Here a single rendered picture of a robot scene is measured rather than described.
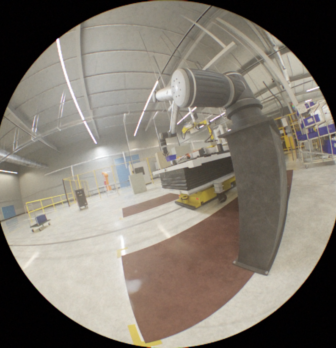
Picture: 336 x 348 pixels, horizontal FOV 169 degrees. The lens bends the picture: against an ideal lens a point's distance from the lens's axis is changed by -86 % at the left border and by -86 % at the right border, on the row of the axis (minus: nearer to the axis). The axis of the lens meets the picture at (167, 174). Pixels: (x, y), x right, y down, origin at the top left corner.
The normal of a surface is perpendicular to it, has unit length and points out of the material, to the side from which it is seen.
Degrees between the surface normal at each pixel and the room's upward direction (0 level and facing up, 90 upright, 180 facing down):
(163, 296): 0
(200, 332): 0
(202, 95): 149
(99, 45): 176
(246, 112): 90
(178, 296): 0
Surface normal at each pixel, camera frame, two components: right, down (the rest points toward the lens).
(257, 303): -0.25, -0.97
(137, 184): 0.40, -0.07
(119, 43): 0.28, 0.96
